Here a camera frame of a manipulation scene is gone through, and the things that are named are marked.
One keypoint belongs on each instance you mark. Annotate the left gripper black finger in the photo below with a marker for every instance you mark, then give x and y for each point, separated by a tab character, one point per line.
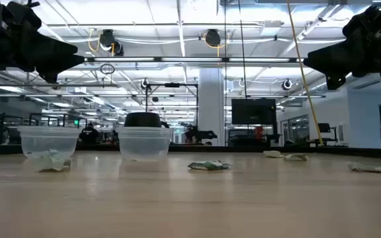
55	64
51	44

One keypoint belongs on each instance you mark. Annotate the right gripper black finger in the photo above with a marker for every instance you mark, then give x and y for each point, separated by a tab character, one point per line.
332	53
334	71

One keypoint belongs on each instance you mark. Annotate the white green sweetener packet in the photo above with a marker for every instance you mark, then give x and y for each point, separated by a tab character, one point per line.
50	160

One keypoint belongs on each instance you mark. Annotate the pale green sweetener packet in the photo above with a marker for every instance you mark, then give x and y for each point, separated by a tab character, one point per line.
375	168

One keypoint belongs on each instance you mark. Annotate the black background robot arm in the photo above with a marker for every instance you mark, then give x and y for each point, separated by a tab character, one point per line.
198	134

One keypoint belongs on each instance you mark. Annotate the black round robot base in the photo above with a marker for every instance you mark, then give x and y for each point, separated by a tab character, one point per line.
142	119

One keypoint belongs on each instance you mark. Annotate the small black ceiling reel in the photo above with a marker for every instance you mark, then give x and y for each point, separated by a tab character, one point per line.
287	84
144	83

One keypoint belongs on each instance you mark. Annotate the small monitor on stand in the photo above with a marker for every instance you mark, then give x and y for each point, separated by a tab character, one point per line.
324	128

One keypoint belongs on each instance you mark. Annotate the clear plastic bin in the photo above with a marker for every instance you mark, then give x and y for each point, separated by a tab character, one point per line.
48	139
144	142

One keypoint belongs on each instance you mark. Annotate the person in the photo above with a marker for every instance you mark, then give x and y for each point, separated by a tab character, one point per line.
89	134

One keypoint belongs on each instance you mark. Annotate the black hanging monitor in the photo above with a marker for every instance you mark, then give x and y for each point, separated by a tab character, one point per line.
253	111

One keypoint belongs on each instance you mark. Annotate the red background object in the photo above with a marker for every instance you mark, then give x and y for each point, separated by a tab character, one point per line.
258	133

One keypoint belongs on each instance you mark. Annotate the white building pillar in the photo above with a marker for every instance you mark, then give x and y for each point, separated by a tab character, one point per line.
212	105

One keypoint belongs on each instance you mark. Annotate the long ceiling light bar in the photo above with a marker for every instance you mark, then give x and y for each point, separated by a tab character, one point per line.
190	59

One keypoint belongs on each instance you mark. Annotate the black metal frame stand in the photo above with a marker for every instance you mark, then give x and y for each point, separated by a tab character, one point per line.
172	85

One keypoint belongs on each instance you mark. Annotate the black table edge rail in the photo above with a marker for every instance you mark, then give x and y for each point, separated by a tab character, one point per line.
243	149

